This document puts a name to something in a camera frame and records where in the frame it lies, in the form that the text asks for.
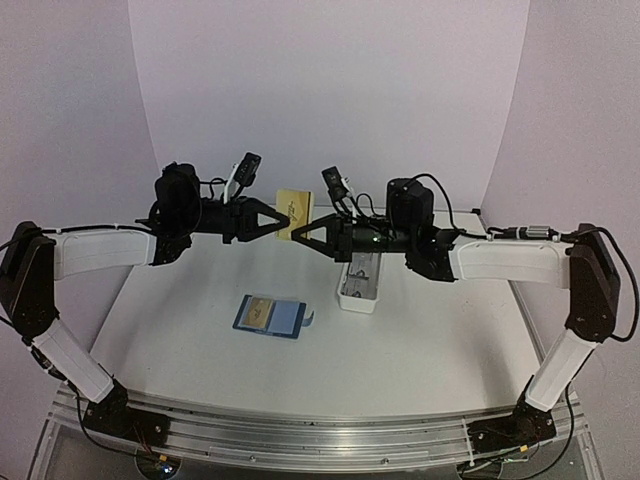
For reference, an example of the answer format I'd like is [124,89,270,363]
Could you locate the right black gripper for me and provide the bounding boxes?
[293,210,416,262]

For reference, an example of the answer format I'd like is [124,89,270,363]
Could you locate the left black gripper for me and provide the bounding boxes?
[178,195,290,243]

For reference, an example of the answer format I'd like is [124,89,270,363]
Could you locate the gold credit card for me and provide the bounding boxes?
[241,297,274,330]
[276,189,315,241]

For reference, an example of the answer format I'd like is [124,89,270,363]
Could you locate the blue card holder wallet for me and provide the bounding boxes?
[232,294,315,340]

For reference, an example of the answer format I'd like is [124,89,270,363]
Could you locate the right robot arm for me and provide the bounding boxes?
[291,168,621,453]

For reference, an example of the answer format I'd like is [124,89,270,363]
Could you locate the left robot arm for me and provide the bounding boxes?
[1,154,290,451]

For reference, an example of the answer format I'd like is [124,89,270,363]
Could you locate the white plastic tray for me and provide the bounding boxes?
[336,252,384,315]

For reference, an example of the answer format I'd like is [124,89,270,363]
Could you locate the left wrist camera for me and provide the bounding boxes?
[222,152,262,203]

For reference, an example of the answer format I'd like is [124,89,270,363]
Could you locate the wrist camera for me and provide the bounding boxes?
[222,152,262,203]
[321,166,354,218]

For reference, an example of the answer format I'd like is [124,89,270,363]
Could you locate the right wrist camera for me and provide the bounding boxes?
[321,166,354,218]

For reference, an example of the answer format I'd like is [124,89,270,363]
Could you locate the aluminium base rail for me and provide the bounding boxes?
[50,386,589,473]

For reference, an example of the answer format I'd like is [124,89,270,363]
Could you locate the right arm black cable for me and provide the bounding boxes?
[589,227,640,342]

